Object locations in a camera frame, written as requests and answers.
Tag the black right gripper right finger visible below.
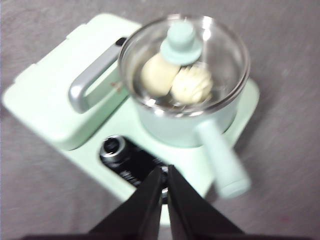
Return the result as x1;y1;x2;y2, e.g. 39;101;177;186
166;164;245;236

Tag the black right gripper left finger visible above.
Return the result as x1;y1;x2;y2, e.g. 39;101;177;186
88;165;163;236

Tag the twisted white steamed bun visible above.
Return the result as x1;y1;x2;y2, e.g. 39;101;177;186
170;65;214;105

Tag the smooth white steamed bun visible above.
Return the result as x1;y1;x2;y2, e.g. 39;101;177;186
140;52;182;97

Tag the glass pot lid green knob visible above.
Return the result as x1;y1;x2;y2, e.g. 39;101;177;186
118;14;252;117

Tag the pale green cooker base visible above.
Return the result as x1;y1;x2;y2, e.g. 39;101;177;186
2;13;261;226

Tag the pale green griddle cover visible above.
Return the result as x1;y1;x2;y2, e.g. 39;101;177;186
2;13;144;151

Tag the pale green pot with handle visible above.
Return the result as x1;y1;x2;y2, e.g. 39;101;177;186
118;14;252;199

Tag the silver griddle cover handle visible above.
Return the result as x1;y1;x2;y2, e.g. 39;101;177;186
68;37;129;115

